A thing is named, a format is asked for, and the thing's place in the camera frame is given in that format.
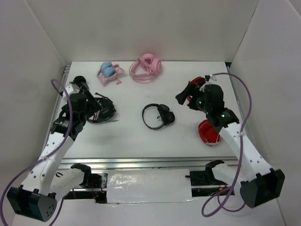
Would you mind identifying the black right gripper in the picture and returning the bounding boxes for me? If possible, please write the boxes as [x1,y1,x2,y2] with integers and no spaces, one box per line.
[176,82,212,114]

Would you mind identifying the black Panasonic wired headphones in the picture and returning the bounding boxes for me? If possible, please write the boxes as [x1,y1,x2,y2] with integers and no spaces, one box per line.
[142,104,175,130]

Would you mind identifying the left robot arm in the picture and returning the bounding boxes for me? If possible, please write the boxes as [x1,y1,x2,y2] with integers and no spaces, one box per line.
[7,90,101,222]

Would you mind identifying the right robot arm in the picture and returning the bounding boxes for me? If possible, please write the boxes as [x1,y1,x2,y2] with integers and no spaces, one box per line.
[175,81,285,208]

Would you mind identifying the red black headphones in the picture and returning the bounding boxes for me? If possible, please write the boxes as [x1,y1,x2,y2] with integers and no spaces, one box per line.
[186,76,206,105]

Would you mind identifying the small black headphones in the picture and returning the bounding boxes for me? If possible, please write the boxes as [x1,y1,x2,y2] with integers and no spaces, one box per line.
[72,76,89,90]

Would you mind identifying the pink blue cat-ear headphones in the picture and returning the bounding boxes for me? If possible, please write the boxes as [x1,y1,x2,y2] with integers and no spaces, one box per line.
[96,61,125,85]

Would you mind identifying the pink gaming headphones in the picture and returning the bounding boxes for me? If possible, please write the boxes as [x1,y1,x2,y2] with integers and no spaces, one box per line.
[129,53,162,83]

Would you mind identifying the folded red headphones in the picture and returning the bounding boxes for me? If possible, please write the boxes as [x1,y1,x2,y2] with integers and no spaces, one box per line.
[198,120,223,146]

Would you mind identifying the black headset with microphone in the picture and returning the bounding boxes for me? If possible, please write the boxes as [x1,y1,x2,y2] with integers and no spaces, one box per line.
[87,92,117,124]

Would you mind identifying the white taped cover sheet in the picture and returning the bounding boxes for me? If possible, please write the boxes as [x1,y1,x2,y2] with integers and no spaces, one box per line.
[106,169,193,203]

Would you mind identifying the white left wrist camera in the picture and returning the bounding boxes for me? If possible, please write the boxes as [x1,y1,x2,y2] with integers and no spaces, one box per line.
[61,82,80,102]

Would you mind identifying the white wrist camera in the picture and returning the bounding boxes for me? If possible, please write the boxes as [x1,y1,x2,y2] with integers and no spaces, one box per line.
[199,74,217,92]
[61,82,80,102]

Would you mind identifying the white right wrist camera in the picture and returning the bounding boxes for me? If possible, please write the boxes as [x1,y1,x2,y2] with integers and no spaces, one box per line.
[199,74,217,92]

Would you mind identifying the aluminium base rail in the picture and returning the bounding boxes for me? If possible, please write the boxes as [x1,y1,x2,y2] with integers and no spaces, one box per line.
[58,157,238,170]

